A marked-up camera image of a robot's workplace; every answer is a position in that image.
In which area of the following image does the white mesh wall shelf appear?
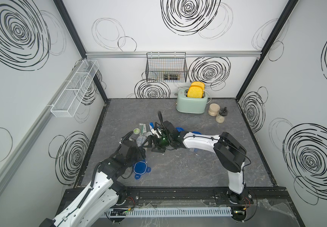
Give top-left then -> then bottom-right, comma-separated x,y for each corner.
51,59 -> 99,118

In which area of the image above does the black-cap glass bottle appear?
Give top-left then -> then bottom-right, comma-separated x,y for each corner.
215,107 -> 228,124

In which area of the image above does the back yellow toast slice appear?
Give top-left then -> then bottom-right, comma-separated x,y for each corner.
191,81 -> 205,90

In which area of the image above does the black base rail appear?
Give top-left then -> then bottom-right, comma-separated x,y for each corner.
64,186 -> 289,206

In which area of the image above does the beige round jar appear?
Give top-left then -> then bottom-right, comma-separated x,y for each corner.
208,103 -> 220,116

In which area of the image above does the mint green toaster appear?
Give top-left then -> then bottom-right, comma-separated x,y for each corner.
176,87 -> 212,114

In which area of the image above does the blue-lid clear container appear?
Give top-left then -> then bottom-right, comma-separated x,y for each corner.
176,127 -> 184,132
192,131 -> 202,135
136,134 -> 147,147

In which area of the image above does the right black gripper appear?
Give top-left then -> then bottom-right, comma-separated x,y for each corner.
141,135 -> 173,153

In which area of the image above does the black wire wall basket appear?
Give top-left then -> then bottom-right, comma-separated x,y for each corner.
145,52 -> 188,83

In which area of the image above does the yellow toast slice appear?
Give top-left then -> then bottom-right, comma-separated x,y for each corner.
187,85 -> 204,98
191,81 -> 205,90

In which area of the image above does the front yellow toast slice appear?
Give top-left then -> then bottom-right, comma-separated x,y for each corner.
187,85 -> 204,98

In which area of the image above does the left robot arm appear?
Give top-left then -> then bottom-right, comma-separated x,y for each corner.
40,131 -> 146,227

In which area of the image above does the white slotted cable duct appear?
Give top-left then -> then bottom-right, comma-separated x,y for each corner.
103,207 -> 232,218

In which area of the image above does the green toothbrush packet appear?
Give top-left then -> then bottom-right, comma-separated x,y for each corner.
139,124 -> 147,135

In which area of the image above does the green round toiletry tin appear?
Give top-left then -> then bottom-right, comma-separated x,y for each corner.
133,128 -> 140,134

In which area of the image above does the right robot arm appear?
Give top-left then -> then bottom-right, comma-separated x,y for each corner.
138,111 -> 249,204

